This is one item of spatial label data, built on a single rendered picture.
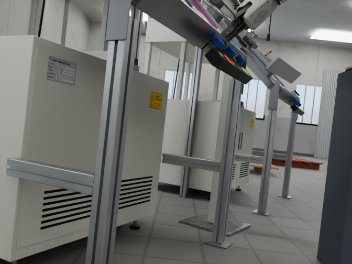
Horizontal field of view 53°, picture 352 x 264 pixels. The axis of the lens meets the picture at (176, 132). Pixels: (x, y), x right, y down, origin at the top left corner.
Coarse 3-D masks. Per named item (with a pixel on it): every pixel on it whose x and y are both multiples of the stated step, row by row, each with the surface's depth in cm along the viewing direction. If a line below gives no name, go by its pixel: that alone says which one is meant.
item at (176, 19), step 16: (144, 0) 74; (160, 0) 77; (176, 0) 80; (160, 16) 82; (176, 16) 85; (192, 16) 89; (176, 32) 91; (192, 32) 95; (208, 32) 100; (208, 48) 108; (224, 48) 114
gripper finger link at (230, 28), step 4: (240, 20) 98; (232, 24) 100; (236, 24) 99; (228, 28) 101; (232, 28) 101; (224, 32) 102; (228, 32) 101; (232, 32) 101; (236, 32) 101; (224, 36) 102; (228, 36) 102; (232, 36) 101
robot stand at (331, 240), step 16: (336, 96) 130; (336, 112) 129; (336, 128) 127; (336, 144) 126; (336, 160) 125; (336, 176) 123; (336, 192) 122; (336, 208) 121; (336, 224) 119; (320, 240) 131; (336, 240) 118; (320, 256) 129; (336, 256) 117
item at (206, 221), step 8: (224, 72) 163; (224, 80) 163; (224, 88) 163; (224, 96) 162; (224, 104) 162; (224, 112) 162; (224, 120) 162; (224, 128) 162; (216, 144) 163; (216, 152) 163; (216, 176) 163; (216, 184) 162; (216, 192) 162; (216, 200) 162; (200, 216) 173; (208, 216) 164; (192, 224) 158; (200, 224) 159; (208, 224) 160; (232, 224) 165; (240, 224) 166; (248, 224) 168; (232, 232) 152
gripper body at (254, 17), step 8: (248, 0) 95; (256, 0) 94; (264, 0) 94; (272, 0) 95; (240, 8) 98; (248, 8) 95; (256, 8) 94; (264, 8) 96; (272, 8) 98; (248, 16) 95; (256, 16) 97; (264, 16) 99; (248, 24) 98; (256, 24) 101
